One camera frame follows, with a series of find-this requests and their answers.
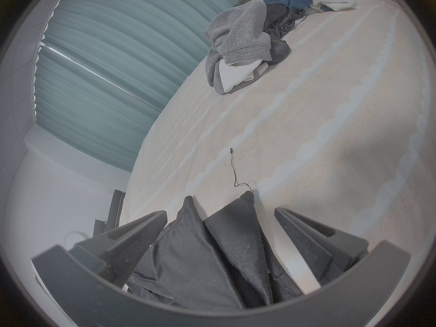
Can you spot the bed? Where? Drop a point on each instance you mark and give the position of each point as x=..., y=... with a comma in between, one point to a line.
x=323, y=114

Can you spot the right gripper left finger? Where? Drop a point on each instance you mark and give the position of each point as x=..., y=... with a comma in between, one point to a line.
x=133, y=244

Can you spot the blue-green curtain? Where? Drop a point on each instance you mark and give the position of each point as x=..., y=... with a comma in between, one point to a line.
x=136, y=29
x=85, y=107

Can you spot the pile of clothes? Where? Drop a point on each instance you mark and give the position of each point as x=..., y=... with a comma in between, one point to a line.
x=242, y=36

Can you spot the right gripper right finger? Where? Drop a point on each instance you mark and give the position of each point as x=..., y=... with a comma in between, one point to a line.
x=310, y=244

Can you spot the black garment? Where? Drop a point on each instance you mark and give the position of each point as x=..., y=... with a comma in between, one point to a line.
x=204, y=257

